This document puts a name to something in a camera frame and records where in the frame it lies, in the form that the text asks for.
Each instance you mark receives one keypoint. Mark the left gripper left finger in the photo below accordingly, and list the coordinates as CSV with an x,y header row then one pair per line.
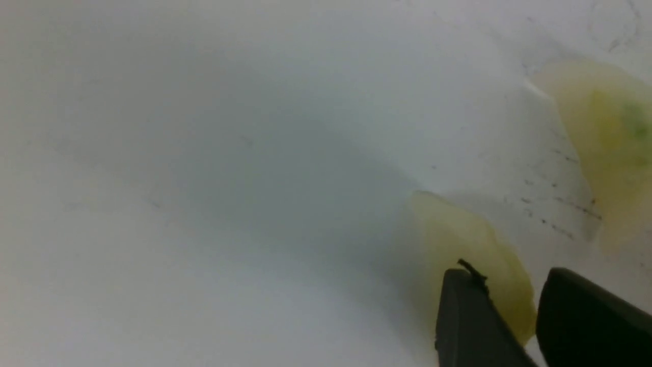
x,y
469,329

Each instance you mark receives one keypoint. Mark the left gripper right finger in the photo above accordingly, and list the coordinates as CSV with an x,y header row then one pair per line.
x,y
581,324

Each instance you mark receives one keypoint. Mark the green dumpling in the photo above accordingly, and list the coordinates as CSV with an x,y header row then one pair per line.
x,y
449,233
606,114

